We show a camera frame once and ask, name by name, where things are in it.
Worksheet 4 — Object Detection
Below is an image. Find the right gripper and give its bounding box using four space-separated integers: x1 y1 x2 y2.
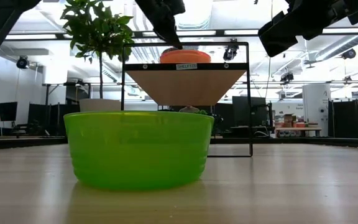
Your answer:
258 0 351 58

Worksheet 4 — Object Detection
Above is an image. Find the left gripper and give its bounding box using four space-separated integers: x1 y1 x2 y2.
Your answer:
135 0 186 50

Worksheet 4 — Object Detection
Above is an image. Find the yellow plastic bowl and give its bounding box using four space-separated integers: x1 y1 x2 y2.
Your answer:
159 53 212 65

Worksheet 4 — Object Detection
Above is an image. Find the green plastic bowl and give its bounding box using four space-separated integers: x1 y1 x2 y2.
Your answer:
63 111 215 191

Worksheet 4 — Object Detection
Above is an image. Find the white shelf label sticker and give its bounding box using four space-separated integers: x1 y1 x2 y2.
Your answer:
175 63 198 71

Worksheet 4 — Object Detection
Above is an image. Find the long ceiling light bar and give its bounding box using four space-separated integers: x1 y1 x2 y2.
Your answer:
4 27 358 41

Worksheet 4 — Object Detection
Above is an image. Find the green leafy tree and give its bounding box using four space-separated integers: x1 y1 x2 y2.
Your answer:
60 0 135 100

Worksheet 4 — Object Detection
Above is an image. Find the black computer monitor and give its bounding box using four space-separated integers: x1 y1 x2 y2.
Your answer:
0 101 18 122
232 96 267 127

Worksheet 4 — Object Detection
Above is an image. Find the person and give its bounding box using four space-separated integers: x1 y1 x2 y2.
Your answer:
178 105 200 113

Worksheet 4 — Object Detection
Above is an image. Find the wooden side table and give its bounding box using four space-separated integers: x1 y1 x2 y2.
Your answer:
275 126 323 138

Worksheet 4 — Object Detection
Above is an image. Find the white plant pot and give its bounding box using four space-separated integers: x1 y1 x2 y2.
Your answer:
78 98 122 113

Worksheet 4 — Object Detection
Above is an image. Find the black partition panel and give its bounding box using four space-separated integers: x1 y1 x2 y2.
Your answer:
28 103 81 136
328 99 358 139

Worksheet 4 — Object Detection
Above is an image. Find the silver ceiling duct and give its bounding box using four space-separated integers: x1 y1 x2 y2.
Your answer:
315 34 358 62
174 0 214 30

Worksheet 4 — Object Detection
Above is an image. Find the black frame wooden shelf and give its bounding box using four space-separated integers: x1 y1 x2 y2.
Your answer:
121 42 254 158

